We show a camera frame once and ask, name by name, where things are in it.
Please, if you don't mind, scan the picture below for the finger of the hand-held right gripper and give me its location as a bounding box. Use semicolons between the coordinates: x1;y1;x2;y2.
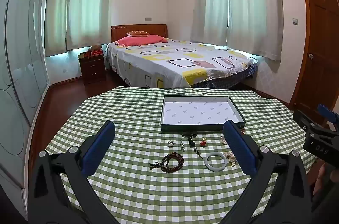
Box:
317;104;339;125
292;109;318;134

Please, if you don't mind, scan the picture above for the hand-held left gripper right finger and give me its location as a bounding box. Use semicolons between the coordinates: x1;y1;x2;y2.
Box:
222;120;314;224

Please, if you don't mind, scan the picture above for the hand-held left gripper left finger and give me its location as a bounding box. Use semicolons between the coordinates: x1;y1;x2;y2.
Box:
28;120;119;224

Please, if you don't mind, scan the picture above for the white jade bangle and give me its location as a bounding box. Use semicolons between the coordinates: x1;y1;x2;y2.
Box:
204;152;228;171

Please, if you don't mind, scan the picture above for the green cardboard tray box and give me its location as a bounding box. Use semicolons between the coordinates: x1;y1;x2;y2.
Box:
161;95;246;132

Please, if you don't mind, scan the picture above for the dark red bead bracelet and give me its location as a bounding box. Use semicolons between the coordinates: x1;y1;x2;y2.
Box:
149;152;185;174

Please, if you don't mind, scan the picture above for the person's right hand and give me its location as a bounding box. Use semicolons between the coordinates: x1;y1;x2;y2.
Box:
313;163;335;196

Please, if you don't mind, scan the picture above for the green checked tablecloth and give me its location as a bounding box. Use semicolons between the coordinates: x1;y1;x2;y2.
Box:
44;86;318;224

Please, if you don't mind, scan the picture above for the brown wooden door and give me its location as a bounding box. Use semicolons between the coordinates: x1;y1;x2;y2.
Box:
289;0;339;118

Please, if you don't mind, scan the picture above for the dark wooden nightstand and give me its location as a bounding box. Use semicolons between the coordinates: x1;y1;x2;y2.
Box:
78;50;106;85

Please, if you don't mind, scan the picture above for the bed with patterned sheet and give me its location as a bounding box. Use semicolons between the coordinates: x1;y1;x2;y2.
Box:
106;24;258;89

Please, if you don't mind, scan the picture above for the glass sliding wardrobe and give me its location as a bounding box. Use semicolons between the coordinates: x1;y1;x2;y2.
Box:
0;0;51;187

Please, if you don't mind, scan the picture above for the pink pillow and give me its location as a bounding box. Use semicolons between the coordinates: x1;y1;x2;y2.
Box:
114;35;168;47

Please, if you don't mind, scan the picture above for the brown cushion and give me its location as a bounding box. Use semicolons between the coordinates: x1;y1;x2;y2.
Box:
126;30;150;37

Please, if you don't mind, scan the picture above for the black pendant necklace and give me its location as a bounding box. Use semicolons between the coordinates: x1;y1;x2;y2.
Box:
181;132;204;159

